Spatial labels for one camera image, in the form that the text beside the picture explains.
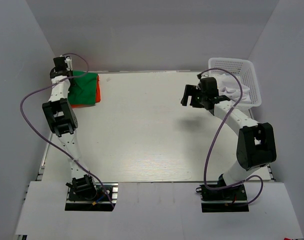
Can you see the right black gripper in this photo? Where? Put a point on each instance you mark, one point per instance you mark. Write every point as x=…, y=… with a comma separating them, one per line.
x=190, y=90

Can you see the folded orange t-shirt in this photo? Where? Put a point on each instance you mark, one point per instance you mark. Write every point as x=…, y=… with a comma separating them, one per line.
x=98, y=91

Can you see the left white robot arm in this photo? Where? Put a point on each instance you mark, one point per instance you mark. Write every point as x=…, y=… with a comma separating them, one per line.
x=63, y=124

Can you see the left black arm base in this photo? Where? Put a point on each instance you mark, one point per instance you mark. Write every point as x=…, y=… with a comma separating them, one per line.
x=98, y=202

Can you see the crumpled white t-shirt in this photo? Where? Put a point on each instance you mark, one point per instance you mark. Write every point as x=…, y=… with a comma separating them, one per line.
x=228, y=86

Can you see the green t-shirt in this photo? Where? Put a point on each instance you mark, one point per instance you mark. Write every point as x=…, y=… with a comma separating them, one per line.
x=83, y=88

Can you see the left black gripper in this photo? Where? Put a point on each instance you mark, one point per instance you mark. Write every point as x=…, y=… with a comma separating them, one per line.
x=72, y=72

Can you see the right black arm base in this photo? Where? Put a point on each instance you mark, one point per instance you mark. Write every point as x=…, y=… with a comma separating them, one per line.
x=230, y=200

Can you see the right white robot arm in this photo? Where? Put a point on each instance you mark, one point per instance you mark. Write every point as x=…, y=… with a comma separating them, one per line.
x=255, y=141

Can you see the white plastic basket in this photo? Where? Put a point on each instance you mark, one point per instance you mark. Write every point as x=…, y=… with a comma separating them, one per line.
x=243, y=72

